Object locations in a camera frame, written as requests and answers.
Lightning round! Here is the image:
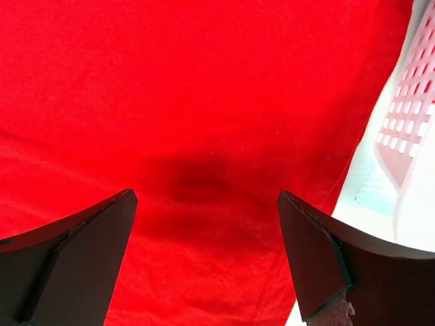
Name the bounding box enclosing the red t shirt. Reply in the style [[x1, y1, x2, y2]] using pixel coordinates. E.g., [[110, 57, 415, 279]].
[[1, 1, 413, 325]]

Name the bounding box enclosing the white plastic basket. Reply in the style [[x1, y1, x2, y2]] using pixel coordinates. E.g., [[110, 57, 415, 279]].
[[375, 1, 434, 251]]

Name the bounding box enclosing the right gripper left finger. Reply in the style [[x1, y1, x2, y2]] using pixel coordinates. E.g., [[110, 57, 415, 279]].
[[1, 189, 138, 326]]

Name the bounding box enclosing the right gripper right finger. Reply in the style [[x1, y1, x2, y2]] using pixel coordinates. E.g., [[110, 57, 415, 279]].
[[278, 191, 434, 325]]

